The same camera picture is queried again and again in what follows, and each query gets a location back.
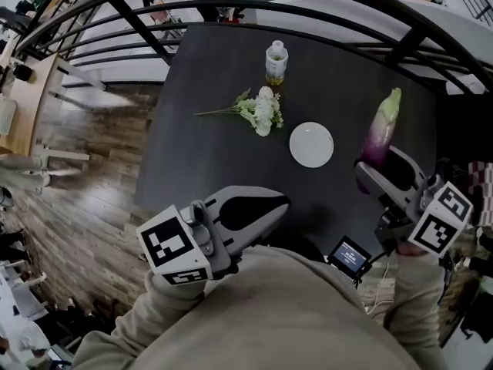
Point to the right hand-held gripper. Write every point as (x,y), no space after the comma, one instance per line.
(439,214)

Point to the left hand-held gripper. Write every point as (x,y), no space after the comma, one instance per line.
(173,241)

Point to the purple and green eggplant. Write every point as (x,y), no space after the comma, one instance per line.
(381,133)

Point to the person's right forearm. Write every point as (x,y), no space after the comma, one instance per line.
(416,295)

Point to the person's left forearm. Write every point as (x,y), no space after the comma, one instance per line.
(127,322)

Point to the dark grey table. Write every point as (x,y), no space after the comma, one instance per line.
(215,152)

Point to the white round plate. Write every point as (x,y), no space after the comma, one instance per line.
(311,145)

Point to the red and white checkered cloth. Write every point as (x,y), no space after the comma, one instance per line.
(481,191)

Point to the small black screen device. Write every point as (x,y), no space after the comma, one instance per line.
(348,258)

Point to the white artificial flower bouquet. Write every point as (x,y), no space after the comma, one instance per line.
(264,110)

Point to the person's beige sweatshirt torso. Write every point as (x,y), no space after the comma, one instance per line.
(269,314)

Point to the clear plastic drink bottle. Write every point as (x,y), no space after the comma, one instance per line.
(276,64)

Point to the black metal railing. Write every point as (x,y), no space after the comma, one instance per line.
(138,25)

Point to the light wooden desk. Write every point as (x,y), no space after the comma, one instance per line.
(34,91)

